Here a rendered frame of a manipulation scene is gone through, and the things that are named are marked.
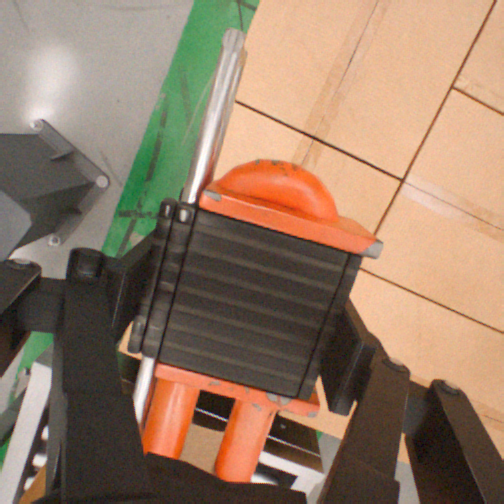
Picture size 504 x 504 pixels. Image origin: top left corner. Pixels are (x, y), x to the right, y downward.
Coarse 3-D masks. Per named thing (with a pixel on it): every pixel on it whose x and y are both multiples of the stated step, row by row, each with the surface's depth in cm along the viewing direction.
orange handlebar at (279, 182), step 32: (256, 160) 18; (256, 192) 17; (288, 192) 17; (320, 192) 17; (160, 384) 20; (160, 416) 20; (256, 416) 20; (160, 448) 20; (224, 448) 21; (256, 448) 20
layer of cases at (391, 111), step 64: (320, 0) 74; (384, 0) 74; (448, 0) 74; (256, 64) 77; (320, 64) 77; (384, 64) 77; (448, 64) 77; (256, 128) 80; (320, 128) 80; (384, 128) 80; (448, 128) 80; (384, 192) 83; (448, 192) 83; (384, 256) 87; (448, 256) 86; (384, 320) 90; (448, 320) 90; (320, 384) 95
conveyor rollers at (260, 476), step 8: (40, 448) 103; (40, 456) 101; (40, 464) 101; (32, 472) 105; (256, 472) 103; (264, 472) 104; (32, 480) 104; (256, 480) 102; (264, 480) 102; (272, 480) 103; (24, 488) 104
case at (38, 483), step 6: (42, 468) 73; (42, 474) 72; (36, 480) 70; (42, 480) 71; (30, 486) 69; (36, 486) 69; (42, 486) 70; (30, 492) 68; (36, 492) 68; (42, 492) 69; (24, 498) 67; (30, 498) 67; (36, 498) 67
